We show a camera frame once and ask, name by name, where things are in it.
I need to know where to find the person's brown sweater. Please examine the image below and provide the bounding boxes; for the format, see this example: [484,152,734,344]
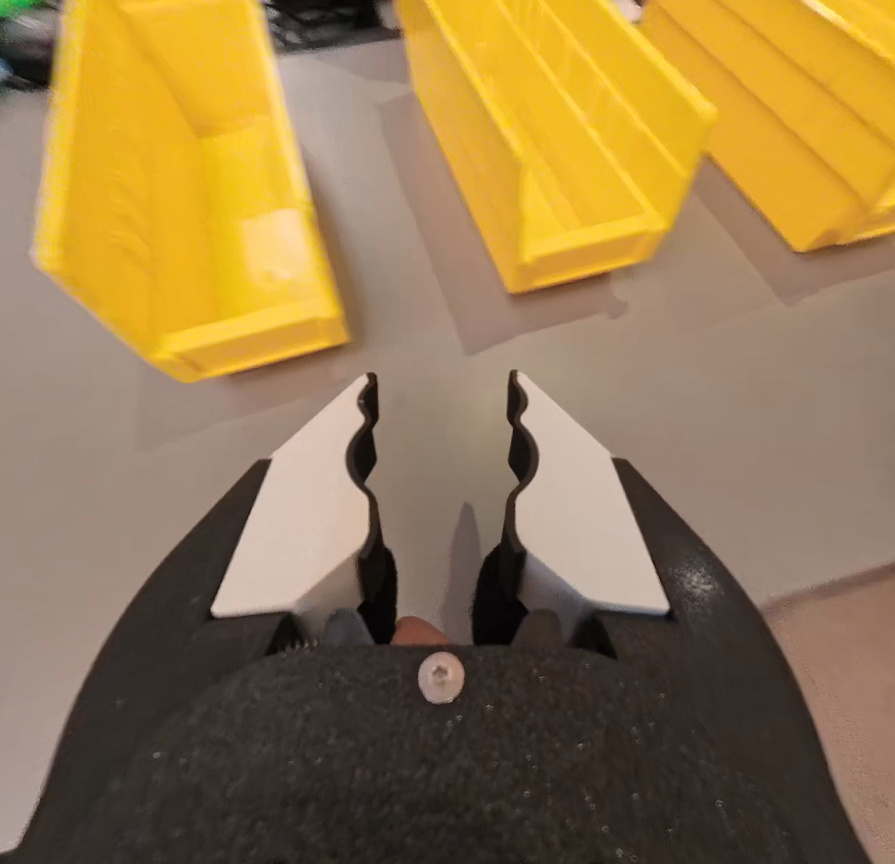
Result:
[392,615,450,647]

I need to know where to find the grey desk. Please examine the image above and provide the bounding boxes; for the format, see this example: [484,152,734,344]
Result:
[0,32,895,830]

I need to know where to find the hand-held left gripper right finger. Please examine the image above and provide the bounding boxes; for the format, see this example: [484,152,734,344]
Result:
[473,370,672,646]

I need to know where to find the person's beige trousers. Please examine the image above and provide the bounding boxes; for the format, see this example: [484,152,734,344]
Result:
[758,563,895,864]

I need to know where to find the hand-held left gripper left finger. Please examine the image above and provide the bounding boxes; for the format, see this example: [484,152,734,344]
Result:
[210,372,397,644]

